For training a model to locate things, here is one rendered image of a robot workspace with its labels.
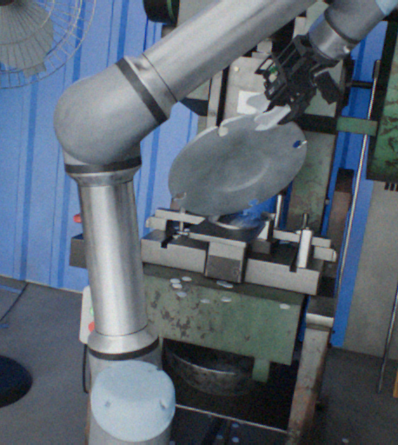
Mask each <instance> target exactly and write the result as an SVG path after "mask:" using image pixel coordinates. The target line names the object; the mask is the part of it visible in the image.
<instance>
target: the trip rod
mask: <svg viewBox="0 0 398 445"><path fill-rule="evenodd" d="M381 67H382V61H381V60H376V61H375V62H374V68H373V72H372V79H373V81H372V85H371V91H370V95H371V96H370V97H369V99H370V101H368V103H369V106H368V110H367V112H368V116H367V119H370V120H371V118H372V113H373V108H374V102H375V92H376V88H377V83H378V79H380V76H381ZM362 138H363V141H362V147H361V151H360V156H359V162H358V167H357V171H356V178H355V186H354V192H353V197H352V203H351V208H350V213H349V219H348V227H347V234H346V238H345V244H344V249H343V254H342V259H341V264H340V268H339V275H338V279H337V285H336V290H335V299H336V303H335V316H336V310H337V305H338V301H339V294H340V290H341V285H342V277H343V275H344V269H345V264H346V260H347V253H348V245H349V239H350V234H351V229H352V224H353V219H354V213H355V205H356V198H357V194H359V188H360V183H361V178H362V168H363V164H364V157H365V153H366V148H367V142H368V136H367V135H364V136H363V137H362ZM334 325H335V318H334V323H333V326H332V327H331V328H329V332H328V333H329V336H328V343H330V340H331V336H332V334H333V330H334ZM327 360H328V356H327V355H326V357H325V363H324V364H323V367H322V372H321V377H320V382H319V387H318V393H317V397H316V403H315V405H316V406H318V407H320V402H321V400H320V395H321V390H322V381H324V376H325V370H326V366H327Z"/></svg>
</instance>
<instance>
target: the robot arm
mask: <svg viewBox="0 0 398 445"><path fill-rule="evenodd" d="M317 1H318V0H215V1H214V2H213V3H211V4H210V6H208V7H206V8H204V9H203V10H201V11H200V12H199V13H197V14H196V15H195V16H193V17H191V18H190V19H189V20H187V21H186V22H185V23H183V24H181V25H180V27H179V28H176V29H175V30H173V31H172V32H171V33H169V34H168V35H167V36H166V37H163V38H162V39H161V40H159V41H158V42H157V43H155V45H153V46H152V47H151V48H148V49H147V50H145V51H144V52H143V53H142V54H141V55H139V56H123V57H122V58H120V60H118V61H117V62H116V63H114V64H112V65H111V66H109V67H108V68H106V69H105V70H102V71H100V72H98V73H96V75H94V76H89V77H85V78H83V79H81V80H79V81H76V82H75V83H73V84H72V85H70V87H69V88H68V89H66V90H65V91H64V93H62V95H61V96H60V97H59V99H58V100H57V104H56V107H55V110H54V116H53V124H54V131H55V133H56V138H57V140H58V142H59V143H60V145H61V146H62V152H63V165H64V172H65V174H67V175H68V177H69V178H72V179H73V180H74V181H75V182H76V185H77V193H78V200H79V208H80V215H81V223H82V229H83V244H84V251H85V259H86V263H87V266H88V274H89V281H90V295H91V303H92V311H93V318H94V326H95V328H94V329H93V330H92V331H91V332H90V334H89V335H88V337H87V344H88V351H89V359H90V373H91V376H92V395H91V417H90V439H89V445H169V438H170V431H171V424H172V418H173V415H174V412H175V405H176V402H175V390H174V386H173V383H172V381H171V379H170V377H169V376H168V375H167V374H166V373H164V372H163V369H162V359H161V351H160V341H159V332H158V329H157V327H156V326H155V325H152V324H151V323H150V322H148V315H147V305H146V296H145V287H144V277H143V260H141V250H140V241H139V232H138V222H137V213H136V195H135V185H134V175H135V173H136V172H137V171H138V170H139V169H140V168H141V167H142V166H143V160H142V149H140V142H141V141H142V140H143V139H144V138H145V137H146V136H147V135H148V134H149V133H150V132H152V131H154V130H155V129H157V128H158V127H159V126H161V125H162V123H164V122H165V121H167V120H169V119H170V114H171V109H172V107H173V105H175V104H176V103H178V102H180V101H181V100H183V98H185V97H186V96H187V95H188V94H189V93H190V92H193V91H194V90H196V89H197V88H199V87H200V86H201V85H203V84H204V83H206V82H207V81H208V80H209V79H210V78H211V77H213V76H214V75H216V74H217V73H218V72H221V71H222V70H224V69H225V68H227V67H228V66H229V65H231V63H232V62H234V61H235V60H236V59H238V58H239V57H240V56H242V55H244V54H245V53H246V52H248V51H250V50H252V49H253V48H254V47H255V46H256V45H258V44H259V42H261V41H262V40H263V39H266V38H267V37H269V36H270V35H272V34H273V33H274V32H276V31H277V30H279V29H280V28H281V27H283V26H284V25H286V24H287V23H289V22H290V21H291V20H293V19H294V18H295V17H297V16H298V14H300V15H301V13H302V12H303V11H305V10H306V9H307V8H308V7H310V6H311V5H312V4H314V3H316V2H317ZM322 1H323V2H325V3H327V4H328V8H327V9H325V11H323V12H322V14H321V15H320V16H319V17H318V18H317V19H316V20H315V22H313V23H312V24H311V25H310V26H309V28H308V31H307V33H306V34H305V35H301V34H297V35H296V36H294V39H293V40H292V41H291V42H290V43H289V44H288V46H287V47H286V48H285V49H284V50H283V51H282V53H275V52H270V53H269V55H268V56H267V57H266V58H265V59H264V62H263V63H261V64H260V65H259V66H258V68H257V69H256V70H255V71H254V74H257V75H263V79H262V81H263V82H264V84H263V85H264V87H265V90H264V91H263V92H262V93H258V95H254V96H250V97H249V98H248V99H247V102H245V103H247V104H248V105H250V106H252V107H254V108H256V111H255V114H260V113H262V114H260V115H258V116H256V117H255V119H254V120H255V122H257V123H260V124H259V125H257V126H256V127H255V130H270V129H273V128H276V127H279V126H281V125H284V124H288V123H291V121H294V120H295V119H297V118H298V117H299V116H301V115H302V114H303V113H304V112H305V110H306V109H307V107H309V106H310V101H311V99H312V98H313V96H315V95H316V89H318V93H320V95H321V96H322V98H323V100H325V99H326V101H327V102H328V105H330V104H332V103H336V101H338V100H339V99H341V97H340V94H339V93H340V90H339V85H338V83H337V82H336V81H335V79H334V78H331V75H330V74H329V72H328V68H327V67H330V68H332V67H335V66H336V65H337V64H338V63H339V62H340V61H341V60H343V59H344V58H345V57H346V56H347V55H349V54H350V52H351V51H352V50H353V49H354V48H355V47H356V46H357V45H358V44H359V43H360V42H361V41H362V39H363V38H364V37H365V36H366V35H367V34H369V33H370V32H371V31H372V30H373V28H374V27H375V26H376V25H377V24H378V23H379V22H380V21H381V20H382V19H383V18H384V17H385V16H388V15H389V14H390V12H391V11H392V9H393V8H394V7H395V6H396V5H397V4H398V0H322ZM268 59H272V61H273V62H272V63H271V64H270V65H269V67H268V68H267V69H265V70H263V69H261V67H262V66H263V65H264V64H265V63H266V62H267V60H268ZM273 64H274V66H272V65H273ZM271 66H272V67H271ZM270 67H271V68H270ZM274 107H275V108H274Z"/></svg>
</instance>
